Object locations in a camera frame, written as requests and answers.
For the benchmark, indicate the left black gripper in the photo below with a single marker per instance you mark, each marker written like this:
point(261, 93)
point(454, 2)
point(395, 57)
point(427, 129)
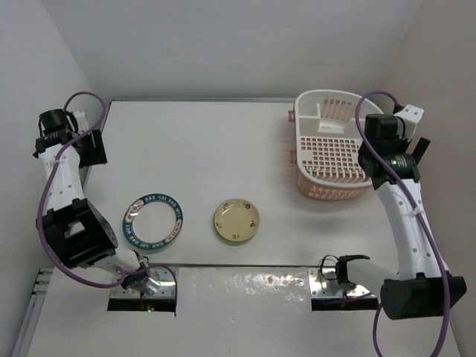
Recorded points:
point(96, 155)

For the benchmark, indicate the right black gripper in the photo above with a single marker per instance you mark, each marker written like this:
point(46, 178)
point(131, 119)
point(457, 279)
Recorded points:
point(421, 146)

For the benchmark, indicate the dark rimmed plate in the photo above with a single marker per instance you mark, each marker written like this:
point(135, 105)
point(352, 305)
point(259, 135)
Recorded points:
point(152, 222)

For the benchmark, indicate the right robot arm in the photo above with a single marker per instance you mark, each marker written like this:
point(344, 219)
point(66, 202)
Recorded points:
point(421, 288)

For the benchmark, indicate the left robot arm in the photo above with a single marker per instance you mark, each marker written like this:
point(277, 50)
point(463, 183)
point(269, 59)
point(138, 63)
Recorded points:
point(73, 232)

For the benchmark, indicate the white pink dish rack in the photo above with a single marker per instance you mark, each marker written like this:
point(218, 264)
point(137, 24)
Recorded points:
point(326, 146)

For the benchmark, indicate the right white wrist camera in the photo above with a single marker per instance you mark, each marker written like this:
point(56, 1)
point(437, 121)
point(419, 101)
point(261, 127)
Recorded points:
point(410, 116)

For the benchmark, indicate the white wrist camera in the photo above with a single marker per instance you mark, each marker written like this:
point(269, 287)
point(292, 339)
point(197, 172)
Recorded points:
point(81, 119)
point(410, 116)

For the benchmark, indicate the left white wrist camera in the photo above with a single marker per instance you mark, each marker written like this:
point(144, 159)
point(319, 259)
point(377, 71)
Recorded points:
point(81, 119)

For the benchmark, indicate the left metal mounting bracket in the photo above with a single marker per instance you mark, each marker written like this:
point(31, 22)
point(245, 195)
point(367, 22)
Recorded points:
point(155, 284)

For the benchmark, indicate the metal mounting bracket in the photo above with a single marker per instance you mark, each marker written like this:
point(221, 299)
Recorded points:
point(322, 286)
point(155, 284)

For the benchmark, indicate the right metal mounting bracket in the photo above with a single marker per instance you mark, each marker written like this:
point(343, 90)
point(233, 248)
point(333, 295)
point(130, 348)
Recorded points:
point(322, 286)

